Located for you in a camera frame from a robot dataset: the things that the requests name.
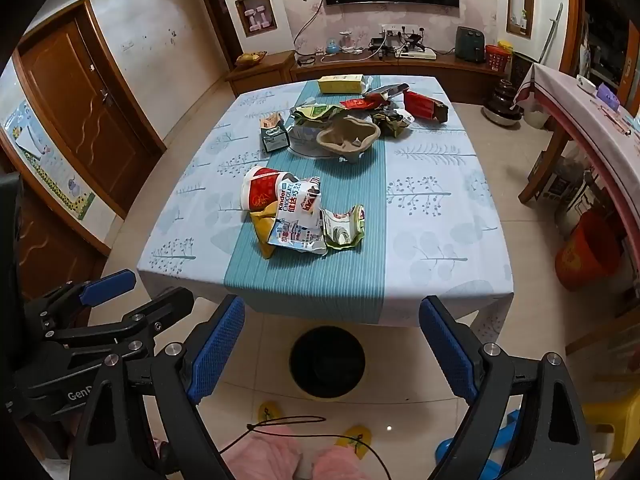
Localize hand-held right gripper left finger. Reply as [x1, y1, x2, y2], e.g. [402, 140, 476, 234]
[72, 294, 246, 480]

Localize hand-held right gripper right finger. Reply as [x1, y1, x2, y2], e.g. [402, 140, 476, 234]
[419, 296, 596, 480]

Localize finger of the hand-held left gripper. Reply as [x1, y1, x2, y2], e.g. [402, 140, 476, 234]
[25, 269, 137, 333]
[42, 287, 195, 361]

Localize round black trash bin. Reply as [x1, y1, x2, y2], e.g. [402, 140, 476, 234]
[289, 326, 367, 401]

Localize black-white paper bag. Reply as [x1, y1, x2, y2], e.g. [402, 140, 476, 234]
[370, 109, 416, 138]

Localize beige pulp cup holder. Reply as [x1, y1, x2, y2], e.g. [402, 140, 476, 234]
[316, 115, 383, 163]

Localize yellow carton box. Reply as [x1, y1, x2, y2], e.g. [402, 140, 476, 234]
[318, 75, 375, 95]

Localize carved wooden cabinet door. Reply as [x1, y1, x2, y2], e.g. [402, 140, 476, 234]
[0, 150, 108, 306]

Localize yellow slipper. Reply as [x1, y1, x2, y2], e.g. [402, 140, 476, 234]
[257, 401, 281, 428]
[336, 425, 373, 461]

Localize blue plastic stool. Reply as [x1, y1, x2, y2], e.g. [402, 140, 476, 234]
[435, 410, 523, 480]

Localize blue leaf-print tablecloth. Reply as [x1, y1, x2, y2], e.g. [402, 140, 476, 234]
[136, 76, 516, 328]

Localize yellow crumpled wrapper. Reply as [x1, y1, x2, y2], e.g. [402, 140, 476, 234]
[249, 200, 281, 260]

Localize pink fleece pants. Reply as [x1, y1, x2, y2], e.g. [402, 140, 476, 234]
[220, 430, 371, 480]

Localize white chocolate wrapper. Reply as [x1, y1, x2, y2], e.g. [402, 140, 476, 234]
[267, 176, 328, 259]

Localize green-white crumpled wrapper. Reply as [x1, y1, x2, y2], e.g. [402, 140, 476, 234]
[320, 205, 367, 251]

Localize red-white paper cup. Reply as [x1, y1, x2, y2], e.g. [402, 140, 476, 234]
[241, 165, 296, 221]

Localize red bucket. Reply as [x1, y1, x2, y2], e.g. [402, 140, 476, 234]
[554, 210, 623, 291]

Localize yellow plastic stool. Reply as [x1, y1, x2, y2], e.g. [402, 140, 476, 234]
[582, 400, 640, 448]

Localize printed cardboard box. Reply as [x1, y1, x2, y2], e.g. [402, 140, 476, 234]
[542, 165, 581, 201]

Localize wooden side table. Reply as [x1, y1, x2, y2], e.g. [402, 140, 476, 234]
[517, 105, 640, 206]

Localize red carton box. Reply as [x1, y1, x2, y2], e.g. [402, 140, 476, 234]
[402, 90, 451, 124]

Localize dark ceramic jar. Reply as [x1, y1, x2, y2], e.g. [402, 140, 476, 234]
[482, 79, 523, 126]

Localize green-yellow crumpled wrapper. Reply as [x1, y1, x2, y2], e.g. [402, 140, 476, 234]
[291, 104, 346, 126]

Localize silver foil packet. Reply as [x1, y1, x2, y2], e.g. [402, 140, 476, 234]
[364, 83, 411, 103]

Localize pink-edged white tablecloth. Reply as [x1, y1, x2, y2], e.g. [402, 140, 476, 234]
[515, 62, 640, 241]

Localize red plastic basket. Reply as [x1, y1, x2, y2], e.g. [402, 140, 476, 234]
[485, 44, 513, 73]

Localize purple box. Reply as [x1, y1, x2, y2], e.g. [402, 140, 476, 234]
[597, 85, 621, 111]

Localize wooden television cabinet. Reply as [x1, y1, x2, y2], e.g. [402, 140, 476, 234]
[225, 50, 511, 106]

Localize white electronic device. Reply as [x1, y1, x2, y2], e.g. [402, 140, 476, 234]
[395, 44, 437, 59]

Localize grey curved stick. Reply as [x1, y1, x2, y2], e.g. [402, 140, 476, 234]
[537, 2, 565, 63]

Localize black cord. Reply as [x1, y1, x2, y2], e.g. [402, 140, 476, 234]
[245, 414, 396, 480]

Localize wall poster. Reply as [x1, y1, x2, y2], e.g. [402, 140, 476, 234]
[0, 100, 97, 221]

